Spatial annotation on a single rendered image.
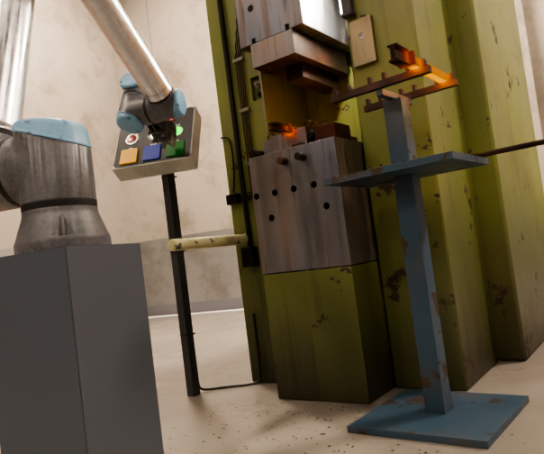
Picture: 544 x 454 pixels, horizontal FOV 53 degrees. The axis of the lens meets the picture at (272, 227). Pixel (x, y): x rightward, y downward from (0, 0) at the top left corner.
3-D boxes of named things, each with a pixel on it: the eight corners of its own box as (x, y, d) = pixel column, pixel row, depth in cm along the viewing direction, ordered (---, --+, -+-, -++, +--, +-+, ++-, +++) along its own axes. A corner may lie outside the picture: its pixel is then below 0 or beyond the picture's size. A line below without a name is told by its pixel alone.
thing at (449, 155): (453, 158, 141) (451, 150, 141) (323, 186, 166) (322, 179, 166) (488, 164, 164) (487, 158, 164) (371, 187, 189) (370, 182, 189)
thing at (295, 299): (369, 404, 182) (351, 265, 185) (277, 399, 204) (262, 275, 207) (429, 365, 228) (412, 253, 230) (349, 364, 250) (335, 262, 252)
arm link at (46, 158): (67, 195, 104) (57, 105, 105) (-5, 208, 109) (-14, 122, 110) (112, 200, 119) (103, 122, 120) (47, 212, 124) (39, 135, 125)
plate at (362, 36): (376, 59, 196) (369, 13, 197) (354, 68, 201) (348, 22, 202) (378, 60, 198) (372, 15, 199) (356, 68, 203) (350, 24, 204)
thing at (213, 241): (176, 251, 198) (175, 237, 198) (167, 253, 201) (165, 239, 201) (251, 244, 234) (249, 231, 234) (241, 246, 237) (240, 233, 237)
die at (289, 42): (294, 52, 202) (292, 27, 203) (252, 68, 214) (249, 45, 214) (349, 74, 236) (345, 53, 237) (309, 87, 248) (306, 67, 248)
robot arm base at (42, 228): (65, 247, 101) (58, 194, 101) (-7, 258, 109) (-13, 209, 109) (130, 243, 118) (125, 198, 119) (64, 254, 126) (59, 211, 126)
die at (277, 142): (307, 146, 200) (304, 123, 201) (264, 158, 212) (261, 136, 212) (359, 155, 234) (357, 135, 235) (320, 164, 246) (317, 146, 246)
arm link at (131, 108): (140, 113, 174) (145, 86, 181) (108, 120, 177) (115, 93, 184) (154, 132, 182) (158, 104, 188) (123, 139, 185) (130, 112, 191)
